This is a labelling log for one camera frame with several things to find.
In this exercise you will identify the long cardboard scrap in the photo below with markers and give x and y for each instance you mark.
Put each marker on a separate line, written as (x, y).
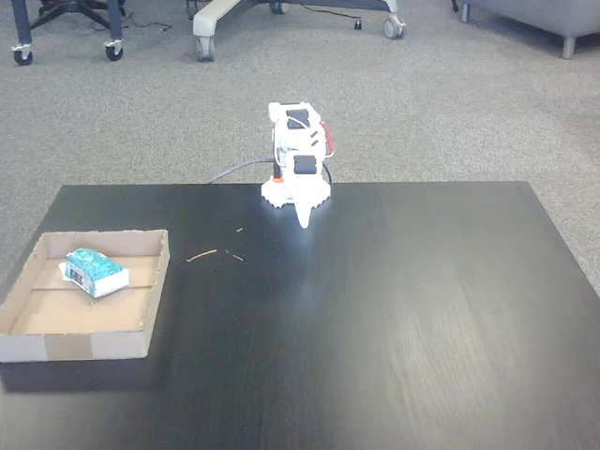
(201, 255)

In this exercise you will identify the green patterned block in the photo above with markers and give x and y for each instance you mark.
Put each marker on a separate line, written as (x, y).
(94, 272)

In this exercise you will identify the shallow cardboard box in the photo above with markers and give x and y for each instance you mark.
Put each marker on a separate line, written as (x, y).
(84, 319)

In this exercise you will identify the white wheeled stand base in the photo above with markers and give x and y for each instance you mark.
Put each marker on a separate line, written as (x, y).
(211, 16)

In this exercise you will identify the black office chair base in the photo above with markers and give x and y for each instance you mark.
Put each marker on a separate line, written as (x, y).
(75, 7)

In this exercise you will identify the grey sofa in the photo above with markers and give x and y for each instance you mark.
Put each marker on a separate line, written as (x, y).
(539, 11)

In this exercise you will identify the dark cart frame with casters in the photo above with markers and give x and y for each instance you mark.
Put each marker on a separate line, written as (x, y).
(21, 28)

